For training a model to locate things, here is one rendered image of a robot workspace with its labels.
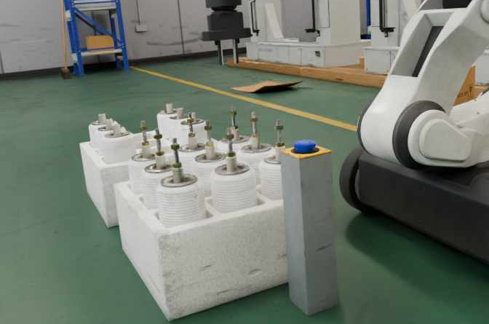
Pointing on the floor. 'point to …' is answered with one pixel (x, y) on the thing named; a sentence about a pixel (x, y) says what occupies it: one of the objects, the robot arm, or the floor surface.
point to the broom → (63, 29)
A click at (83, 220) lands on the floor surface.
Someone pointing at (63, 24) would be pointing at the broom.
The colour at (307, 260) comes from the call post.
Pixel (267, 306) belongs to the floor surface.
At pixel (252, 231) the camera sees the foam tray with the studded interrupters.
